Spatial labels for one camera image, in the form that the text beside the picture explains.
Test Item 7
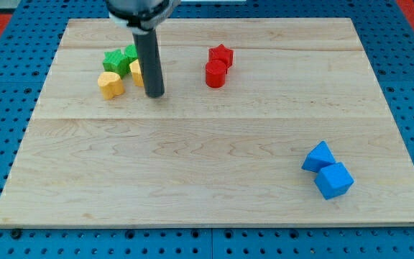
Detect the red star block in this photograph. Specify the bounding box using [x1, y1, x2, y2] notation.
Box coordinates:
[208, 44, 234, 68]

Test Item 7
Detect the blue triangle block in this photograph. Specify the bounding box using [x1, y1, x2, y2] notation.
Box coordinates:
[301, 141, 336, 173]

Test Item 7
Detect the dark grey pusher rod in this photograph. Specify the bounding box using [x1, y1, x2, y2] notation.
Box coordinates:
[133, 29, 165, 98]

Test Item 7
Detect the green star block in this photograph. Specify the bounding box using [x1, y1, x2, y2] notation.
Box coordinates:
[102, 49, 129, 78]

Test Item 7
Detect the yellow hexagon block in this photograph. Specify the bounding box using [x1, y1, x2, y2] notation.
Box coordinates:
[129, 59, 144, 87]

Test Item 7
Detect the red cylinder block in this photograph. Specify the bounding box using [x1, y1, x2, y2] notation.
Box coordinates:
[205, 60, 227, 88]

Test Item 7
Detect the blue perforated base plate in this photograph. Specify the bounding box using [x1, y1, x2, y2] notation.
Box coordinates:
[0, 0, 414, 258]

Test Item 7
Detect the yellow heart block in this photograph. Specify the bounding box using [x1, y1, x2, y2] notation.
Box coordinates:
[97, 71, 125, 100]

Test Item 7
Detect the green round block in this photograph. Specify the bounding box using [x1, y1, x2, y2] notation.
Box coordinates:
[124, 44, 138, 63]

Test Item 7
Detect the blue cube block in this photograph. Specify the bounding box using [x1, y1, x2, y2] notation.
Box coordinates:
[314, 163, 354, 199]

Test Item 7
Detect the light wooden board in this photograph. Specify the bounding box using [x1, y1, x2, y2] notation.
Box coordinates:
[0, 18, 414, 229]

